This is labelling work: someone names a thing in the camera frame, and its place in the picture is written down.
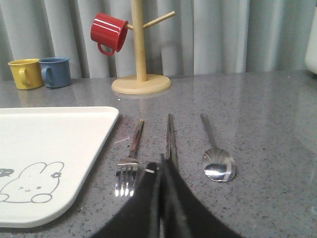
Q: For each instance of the red enamel mug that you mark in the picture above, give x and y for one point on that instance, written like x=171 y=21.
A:
x=109 y=33

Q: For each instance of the silver metal fork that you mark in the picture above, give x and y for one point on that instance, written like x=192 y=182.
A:
x=127 y=168

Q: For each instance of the yellow enamel mug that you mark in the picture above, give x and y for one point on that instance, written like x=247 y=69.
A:
x=26 y=73

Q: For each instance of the cream rabbit serving tray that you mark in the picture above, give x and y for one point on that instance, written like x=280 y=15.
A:
x=45 y=157

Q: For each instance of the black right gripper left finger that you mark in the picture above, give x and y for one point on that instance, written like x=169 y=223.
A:
x=139 y=217

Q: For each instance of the blue enamel mug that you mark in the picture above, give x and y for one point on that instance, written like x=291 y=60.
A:
x=55 y=72

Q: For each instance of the white appliance at edge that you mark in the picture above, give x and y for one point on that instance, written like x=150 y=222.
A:
x=311 y=52

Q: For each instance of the grey pleated curtain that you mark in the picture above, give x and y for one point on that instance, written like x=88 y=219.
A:
x=205 y=36

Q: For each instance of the wooden mug tree stand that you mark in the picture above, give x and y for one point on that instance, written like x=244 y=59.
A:
x=142 y=83

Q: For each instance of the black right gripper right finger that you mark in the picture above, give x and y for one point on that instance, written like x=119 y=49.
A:
x=183 y=214

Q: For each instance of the silver metal spoon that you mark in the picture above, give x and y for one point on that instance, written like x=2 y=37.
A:
x=218 y=164

